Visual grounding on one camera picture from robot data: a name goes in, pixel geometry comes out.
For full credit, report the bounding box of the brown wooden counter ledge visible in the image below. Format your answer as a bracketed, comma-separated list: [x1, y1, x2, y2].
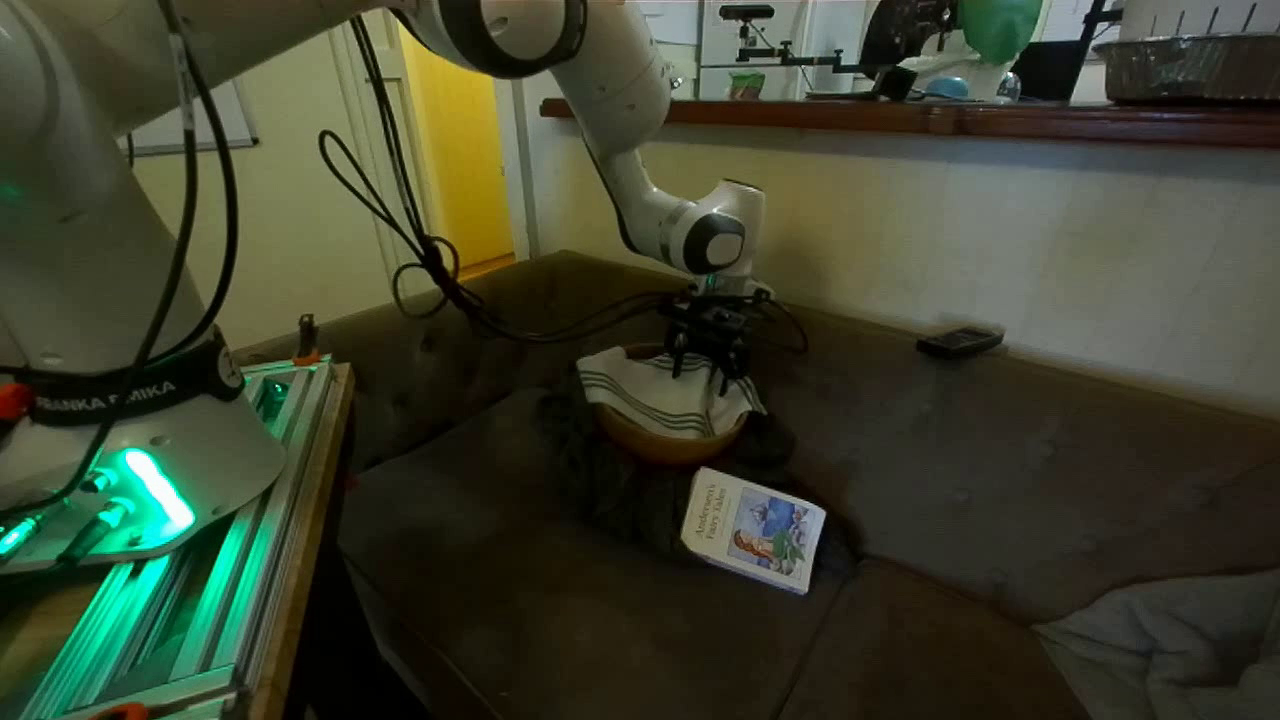
[538, 91, 1280, 150]

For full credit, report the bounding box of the round wooden bowl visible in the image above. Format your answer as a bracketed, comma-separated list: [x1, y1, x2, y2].
[593, 400, 755, 467]

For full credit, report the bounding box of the green round object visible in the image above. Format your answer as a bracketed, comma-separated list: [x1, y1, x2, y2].
[953, 0, 1048, 69]

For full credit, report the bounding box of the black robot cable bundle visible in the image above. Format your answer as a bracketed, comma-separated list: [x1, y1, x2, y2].
[133, 0, 813, 522]

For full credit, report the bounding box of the dark fuzzy cushion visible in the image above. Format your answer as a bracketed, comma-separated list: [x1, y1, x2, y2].
[532, 373, 863, 580]

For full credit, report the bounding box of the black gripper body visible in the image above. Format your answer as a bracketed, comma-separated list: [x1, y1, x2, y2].
[661, 292, 763, 360]

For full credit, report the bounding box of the gray metal drain tray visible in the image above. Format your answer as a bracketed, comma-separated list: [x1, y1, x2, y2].
[1094, 32, 1280, 112]

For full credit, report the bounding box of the gray crumpled blanket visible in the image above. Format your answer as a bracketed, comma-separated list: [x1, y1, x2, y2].
[1036, 565, 1280, 720]

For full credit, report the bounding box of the white illustrated paperback book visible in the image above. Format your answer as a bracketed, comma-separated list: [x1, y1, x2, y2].
[677, 462, 831, 598]

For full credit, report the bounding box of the white door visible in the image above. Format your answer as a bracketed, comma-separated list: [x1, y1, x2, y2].
[334, 25, 454, 303]

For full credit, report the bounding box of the small black remote control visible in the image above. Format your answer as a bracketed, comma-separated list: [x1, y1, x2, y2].
[914, 319, 1009, 360]

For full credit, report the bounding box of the white green striped towel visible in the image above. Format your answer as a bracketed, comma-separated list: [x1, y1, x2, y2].
[571, 339, 773, 442]

